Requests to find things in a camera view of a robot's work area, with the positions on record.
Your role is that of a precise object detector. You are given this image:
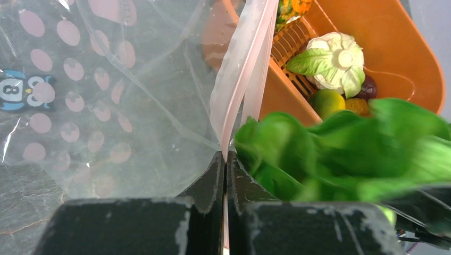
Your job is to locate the yellow green toy mango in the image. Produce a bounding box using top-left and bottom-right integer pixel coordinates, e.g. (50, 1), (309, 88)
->
(308, 89), (346, 119)

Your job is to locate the orange toy pineapple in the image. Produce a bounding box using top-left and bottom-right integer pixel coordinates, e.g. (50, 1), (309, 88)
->
(274, 0), (313, 34)

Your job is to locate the clear dotted zip top bag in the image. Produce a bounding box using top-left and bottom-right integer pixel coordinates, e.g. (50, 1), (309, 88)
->
(1, 1), (277, 198)

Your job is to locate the green toy lettuce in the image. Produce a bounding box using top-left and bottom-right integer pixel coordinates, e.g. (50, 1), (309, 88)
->
(235, 98), (450, 204)

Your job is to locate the small yellow toy fruit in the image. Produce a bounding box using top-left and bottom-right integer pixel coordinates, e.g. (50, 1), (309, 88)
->
(345, 98), (370, 116)

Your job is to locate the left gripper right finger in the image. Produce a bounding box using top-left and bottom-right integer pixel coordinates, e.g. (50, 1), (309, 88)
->
(227, 151), (404, 254)

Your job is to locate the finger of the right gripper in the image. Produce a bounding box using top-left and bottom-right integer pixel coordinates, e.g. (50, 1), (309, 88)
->
(384, 186), (450, 250)

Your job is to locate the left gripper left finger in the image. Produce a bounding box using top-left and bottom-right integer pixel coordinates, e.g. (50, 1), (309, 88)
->
(34, 152), (226, 254)

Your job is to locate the orange plastic basket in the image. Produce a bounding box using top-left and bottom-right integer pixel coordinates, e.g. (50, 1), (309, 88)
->
(202, 0), (446, 128)

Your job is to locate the dark red toy fruit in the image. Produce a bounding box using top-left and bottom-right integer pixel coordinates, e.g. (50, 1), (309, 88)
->
(354, 74), (377, 101)

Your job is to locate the white toy cabbage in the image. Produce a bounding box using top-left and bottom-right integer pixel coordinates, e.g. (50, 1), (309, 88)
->
(286, 32), (365, 98)

